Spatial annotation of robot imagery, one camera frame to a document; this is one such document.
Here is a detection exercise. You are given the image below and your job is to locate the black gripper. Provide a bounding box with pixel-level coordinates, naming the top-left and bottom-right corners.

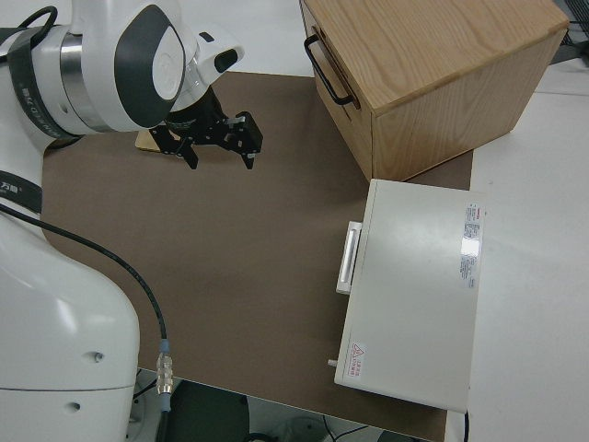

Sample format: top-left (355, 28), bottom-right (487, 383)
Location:
top-left (147, 88), bottom-right (264, 170)

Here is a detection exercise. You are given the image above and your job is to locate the black cable with metal connector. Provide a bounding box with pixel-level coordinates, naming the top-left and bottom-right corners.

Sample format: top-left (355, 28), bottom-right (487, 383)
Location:
top-left (0, 202), bottom-right (176, 442)

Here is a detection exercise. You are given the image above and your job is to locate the white toaster oven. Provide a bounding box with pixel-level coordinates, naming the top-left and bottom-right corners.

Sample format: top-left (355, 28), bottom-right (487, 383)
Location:
top-left (327, 178), bottom-right (488, 413)

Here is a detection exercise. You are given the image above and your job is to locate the white oven door handle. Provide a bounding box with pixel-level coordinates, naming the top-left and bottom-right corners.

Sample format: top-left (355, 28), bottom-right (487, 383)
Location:
top-left (335, 221), bottom-right (364, 295)

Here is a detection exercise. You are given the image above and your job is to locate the black metal frame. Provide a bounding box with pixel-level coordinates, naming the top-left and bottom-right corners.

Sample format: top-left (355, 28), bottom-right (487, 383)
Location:
top-left (554, 0), bottom-right (589, 65)

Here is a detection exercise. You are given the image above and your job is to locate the light wooden drawer cabinet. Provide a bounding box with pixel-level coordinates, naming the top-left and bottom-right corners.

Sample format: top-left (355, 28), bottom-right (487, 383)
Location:
top-left (298, 0), bottom-right (571, 181)

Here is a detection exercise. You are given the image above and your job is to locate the small wooden block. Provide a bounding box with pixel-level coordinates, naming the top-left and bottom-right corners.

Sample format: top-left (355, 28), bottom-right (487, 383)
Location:
top-left (134, 130), bottom-right (161, 152)

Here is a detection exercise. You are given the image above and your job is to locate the brown table mat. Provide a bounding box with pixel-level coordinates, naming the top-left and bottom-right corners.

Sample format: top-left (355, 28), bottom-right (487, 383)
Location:
top-left (40, 71), bottom-right (475, 438)

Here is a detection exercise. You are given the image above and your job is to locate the black metal drawer handle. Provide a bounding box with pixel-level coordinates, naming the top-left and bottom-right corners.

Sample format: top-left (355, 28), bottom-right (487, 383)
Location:
top-left (303, 35), bottom-right (356, 107)

